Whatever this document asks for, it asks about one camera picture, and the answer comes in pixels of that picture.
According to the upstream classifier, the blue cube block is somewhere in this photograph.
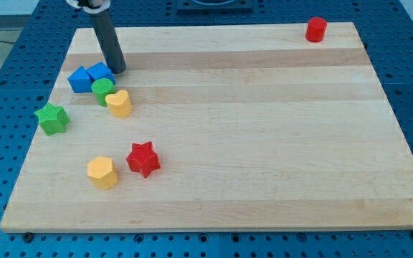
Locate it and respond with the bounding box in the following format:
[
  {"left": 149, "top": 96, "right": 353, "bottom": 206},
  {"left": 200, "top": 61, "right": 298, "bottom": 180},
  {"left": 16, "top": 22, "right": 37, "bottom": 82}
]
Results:
[{"left": 86, "top": 62, "right": 116, "bottom": 85}]

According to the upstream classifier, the red cylinder block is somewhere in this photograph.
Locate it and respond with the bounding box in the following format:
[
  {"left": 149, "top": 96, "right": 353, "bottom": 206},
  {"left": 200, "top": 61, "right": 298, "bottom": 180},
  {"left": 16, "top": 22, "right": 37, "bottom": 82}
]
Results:
[{"left": 305, "top": 17, "right": 328, "bottom": 43}]

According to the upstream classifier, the red star block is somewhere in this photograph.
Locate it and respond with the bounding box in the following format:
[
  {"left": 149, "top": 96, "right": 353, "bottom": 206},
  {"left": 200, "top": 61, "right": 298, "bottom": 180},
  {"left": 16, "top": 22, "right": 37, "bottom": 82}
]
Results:
[{"left": 126, "top": 141, "right": 161, "bottom": 178}]

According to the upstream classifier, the yellow heart block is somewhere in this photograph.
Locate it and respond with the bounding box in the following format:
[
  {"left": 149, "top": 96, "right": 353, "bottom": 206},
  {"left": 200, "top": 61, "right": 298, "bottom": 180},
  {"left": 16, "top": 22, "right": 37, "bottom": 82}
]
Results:
[{"left": 105, "top": 90, "right": 132, "bottom": 118}]

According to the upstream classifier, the green cylinder block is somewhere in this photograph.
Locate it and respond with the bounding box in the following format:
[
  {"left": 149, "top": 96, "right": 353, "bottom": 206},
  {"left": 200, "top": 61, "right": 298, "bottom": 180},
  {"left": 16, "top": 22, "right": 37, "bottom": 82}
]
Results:
[{"left": 91, "top": 78, "right": 116, "bottom": 107}]

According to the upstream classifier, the yellow hexagon block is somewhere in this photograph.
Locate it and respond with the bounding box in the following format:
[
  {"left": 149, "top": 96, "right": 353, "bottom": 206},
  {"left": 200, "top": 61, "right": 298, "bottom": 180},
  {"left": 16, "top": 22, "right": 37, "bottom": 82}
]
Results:
[{"left": 87, "top": 156, "right": 118, "bottom": 190}]

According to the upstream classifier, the green star block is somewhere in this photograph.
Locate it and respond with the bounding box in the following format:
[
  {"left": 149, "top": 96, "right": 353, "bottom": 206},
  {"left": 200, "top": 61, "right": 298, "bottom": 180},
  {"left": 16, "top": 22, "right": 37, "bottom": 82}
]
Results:
[{"left": 34, "top": 102, "right": 70, "bottom": 136}]

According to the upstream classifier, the light wooden board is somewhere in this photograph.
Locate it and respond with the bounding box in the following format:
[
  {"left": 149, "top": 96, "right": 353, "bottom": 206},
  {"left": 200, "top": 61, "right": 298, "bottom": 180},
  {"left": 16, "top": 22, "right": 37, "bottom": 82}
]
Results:
[{"left": 0, "top": 22, "right": 413, "bottom": 233}]

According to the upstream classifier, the blue pentagon block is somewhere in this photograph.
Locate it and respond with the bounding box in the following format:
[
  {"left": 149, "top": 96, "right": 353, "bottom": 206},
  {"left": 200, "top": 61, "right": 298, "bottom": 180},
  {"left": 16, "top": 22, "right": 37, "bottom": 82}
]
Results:
[{"left": 67, "top": 66, "right": 92, "bottom": 93}]

